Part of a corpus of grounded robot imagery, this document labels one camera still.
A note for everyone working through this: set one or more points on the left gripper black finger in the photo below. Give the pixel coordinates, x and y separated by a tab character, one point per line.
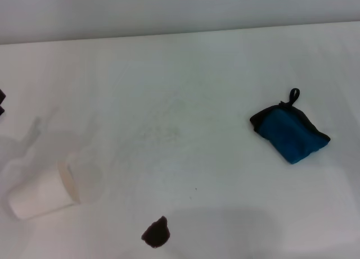
2	95
1	110

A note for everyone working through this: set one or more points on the white paper cup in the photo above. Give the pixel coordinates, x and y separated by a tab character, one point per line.
36	194

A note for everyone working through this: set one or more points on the blue rag with black trim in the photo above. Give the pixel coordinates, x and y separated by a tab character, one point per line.
289	135

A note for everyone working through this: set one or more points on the black water stain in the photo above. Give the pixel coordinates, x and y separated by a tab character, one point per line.
156	233

